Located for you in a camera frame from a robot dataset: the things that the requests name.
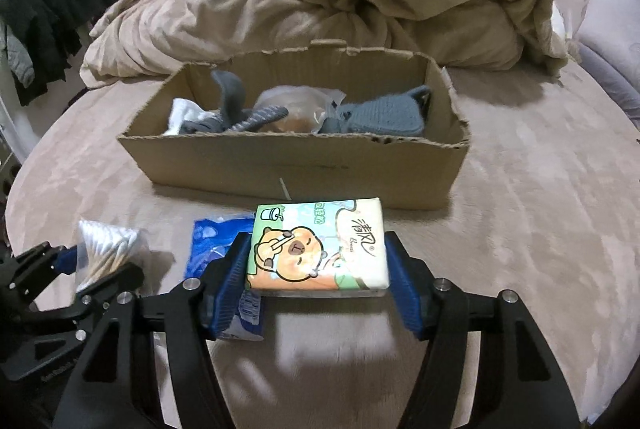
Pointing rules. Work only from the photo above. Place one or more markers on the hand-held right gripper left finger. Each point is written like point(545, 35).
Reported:
point(231, 285)

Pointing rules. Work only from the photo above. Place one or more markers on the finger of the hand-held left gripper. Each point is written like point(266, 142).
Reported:
point(64, 259)
point(117, 278)

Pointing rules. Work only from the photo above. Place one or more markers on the light grey pillow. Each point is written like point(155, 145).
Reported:
point(612, 49)

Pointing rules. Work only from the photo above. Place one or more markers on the cardboard box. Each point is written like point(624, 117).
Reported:
point(300, 171)

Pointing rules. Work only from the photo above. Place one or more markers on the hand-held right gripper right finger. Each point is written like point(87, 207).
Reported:
point(401, 281)

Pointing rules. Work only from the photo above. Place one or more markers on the grey knitted cloth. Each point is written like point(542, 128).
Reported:
point(385, 114)

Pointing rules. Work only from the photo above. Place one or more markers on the clear bag with bread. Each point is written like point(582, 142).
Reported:
point(295, 106)

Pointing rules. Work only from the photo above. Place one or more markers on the beige bed sheet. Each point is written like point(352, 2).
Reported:
point(525, 209)

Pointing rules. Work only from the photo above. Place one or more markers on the blue plastic packet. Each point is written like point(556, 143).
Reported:
point(210, 241)

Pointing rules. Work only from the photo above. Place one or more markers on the white crumpled cloth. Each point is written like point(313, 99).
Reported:
point(187, 114)

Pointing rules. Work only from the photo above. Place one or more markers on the grey sock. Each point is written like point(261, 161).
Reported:
point(231, 109)

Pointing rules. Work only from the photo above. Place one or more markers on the bag of cotton swabs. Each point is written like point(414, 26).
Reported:
point(107, 249)

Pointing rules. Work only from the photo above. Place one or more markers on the cartoon printed tissue pack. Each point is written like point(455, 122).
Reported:
point(317, 246)

